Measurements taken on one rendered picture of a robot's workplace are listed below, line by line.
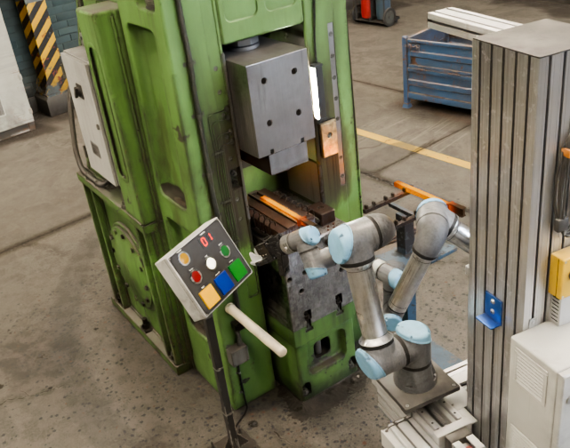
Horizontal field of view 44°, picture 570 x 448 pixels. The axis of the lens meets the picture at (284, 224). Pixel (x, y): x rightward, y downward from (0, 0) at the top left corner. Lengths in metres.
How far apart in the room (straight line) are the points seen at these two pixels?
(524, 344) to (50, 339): 3.20
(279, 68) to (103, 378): 2.11
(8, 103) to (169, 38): 5.41
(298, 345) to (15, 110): 5.38
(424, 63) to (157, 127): 4.13
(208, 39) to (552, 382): 1.79
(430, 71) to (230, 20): 4.21
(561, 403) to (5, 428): 2.91
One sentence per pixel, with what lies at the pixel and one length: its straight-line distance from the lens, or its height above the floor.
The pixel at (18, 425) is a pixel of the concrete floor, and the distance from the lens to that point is 4.10.
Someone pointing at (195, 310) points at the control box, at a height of 0.98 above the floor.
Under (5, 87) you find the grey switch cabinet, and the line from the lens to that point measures 8.08.
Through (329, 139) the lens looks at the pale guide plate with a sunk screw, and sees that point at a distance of 3.34.
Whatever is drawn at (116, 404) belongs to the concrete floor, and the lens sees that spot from 3.99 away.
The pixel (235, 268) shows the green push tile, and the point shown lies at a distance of 2.90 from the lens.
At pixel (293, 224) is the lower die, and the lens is 3.21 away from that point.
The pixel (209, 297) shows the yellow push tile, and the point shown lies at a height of 1.01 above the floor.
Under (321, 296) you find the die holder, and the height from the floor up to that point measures 0.59.
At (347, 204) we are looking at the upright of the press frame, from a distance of 3.57.
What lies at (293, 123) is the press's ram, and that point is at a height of 1.47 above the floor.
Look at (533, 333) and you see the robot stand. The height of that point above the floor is 1.23.
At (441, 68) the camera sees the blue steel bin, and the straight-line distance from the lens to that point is 6.91.
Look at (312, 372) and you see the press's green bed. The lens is 3.65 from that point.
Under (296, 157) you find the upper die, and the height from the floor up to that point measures 1.31.
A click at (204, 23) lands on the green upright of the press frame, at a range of 2.89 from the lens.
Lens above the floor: 2.55
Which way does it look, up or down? 29 degrees down
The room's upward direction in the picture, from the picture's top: 8 degrees counter-clockwise
